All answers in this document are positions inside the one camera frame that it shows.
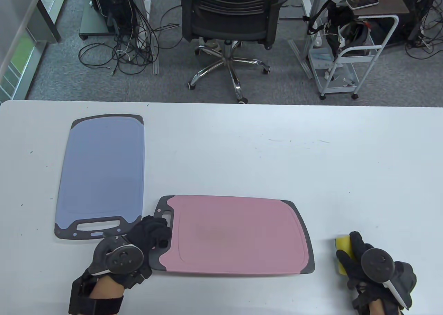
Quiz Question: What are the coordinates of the black computer rack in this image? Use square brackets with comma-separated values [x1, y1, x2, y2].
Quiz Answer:
[85, 0, 139, 35]

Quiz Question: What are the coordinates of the white smartphone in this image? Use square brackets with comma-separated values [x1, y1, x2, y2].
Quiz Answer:
[346, 0, 379, 10]

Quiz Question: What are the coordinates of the person's right hand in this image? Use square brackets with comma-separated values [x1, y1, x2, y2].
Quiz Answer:
[336, 231, 417, 310]

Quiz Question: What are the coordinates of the grey left hand controller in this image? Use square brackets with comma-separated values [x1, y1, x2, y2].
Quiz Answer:
[89, 236, 153, 277]

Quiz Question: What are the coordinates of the grey right hand controller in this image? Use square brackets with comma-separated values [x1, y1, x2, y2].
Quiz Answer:
[361, 248, 409, 308]

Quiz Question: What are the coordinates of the grey stand base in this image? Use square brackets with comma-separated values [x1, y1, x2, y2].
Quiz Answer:
[79, 4, 111, 41]

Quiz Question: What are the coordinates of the blue cutting board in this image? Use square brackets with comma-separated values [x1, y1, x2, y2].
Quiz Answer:
[54, 114, 145, 240]

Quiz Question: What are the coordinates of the pale blue packet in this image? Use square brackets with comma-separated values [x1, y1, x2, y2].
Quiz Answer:
[309, 48, 334, 72]

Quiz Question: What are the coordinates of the white utility cart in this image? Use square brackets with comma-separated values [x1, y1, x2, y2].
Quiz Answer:
[307, 15, 399, 100]

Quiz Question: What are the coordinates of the grey hand controller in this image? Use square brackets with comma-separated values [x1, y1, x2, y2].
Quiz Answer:
[89, 236, 153, 277]
[361, 248, 409, 308]

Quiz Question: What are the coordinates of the person's right forearm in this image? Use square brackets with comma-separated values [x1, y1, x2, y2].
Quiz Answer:
[367, 299, 398, 315]

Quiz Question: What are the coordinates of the black bag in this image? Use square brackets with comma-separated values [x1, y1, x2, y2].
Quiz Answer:
[303, 0, 372, 58]

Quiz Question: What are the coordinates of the person's left hand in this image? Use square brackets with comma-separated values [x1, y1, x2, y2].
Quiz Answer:
[88, 215, 173, 289]

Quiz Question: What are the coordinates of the yellow sponge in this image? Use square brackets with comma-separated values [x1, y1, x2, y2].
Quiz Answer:
[335, 235, 353, 276]

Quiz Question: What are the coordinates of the grey window frame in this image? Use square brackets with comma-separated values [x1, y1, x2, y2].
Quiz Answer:
[0, 0, 71, 101]

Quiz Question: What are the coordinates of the grey floor plate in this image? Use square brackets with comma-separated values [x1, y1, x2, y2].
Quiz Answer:
[279, 6, 305, 20]

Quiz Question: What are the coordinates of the person's left forearm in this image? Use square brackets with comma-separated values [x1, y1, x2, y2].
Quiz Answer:
[88, 277, 125, 315]

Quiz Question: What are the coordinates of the black office chair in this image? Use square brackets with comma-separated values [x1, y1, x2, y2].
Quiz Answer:
[174, 0, 290, 104]

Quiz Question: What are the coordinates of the pink cutting board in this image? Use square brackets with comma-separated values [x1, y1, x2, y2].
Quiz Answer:
[149, 195, 315, 275]

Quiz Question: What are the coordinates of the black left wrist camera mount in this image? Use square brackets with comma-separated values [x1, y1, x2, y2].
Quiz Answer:
[68, 268, 124, 315]

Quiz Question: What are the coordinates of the black floor cable bundle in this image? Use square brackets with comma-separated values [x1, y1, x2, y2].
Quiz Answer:
[78, 0, 184, 76]

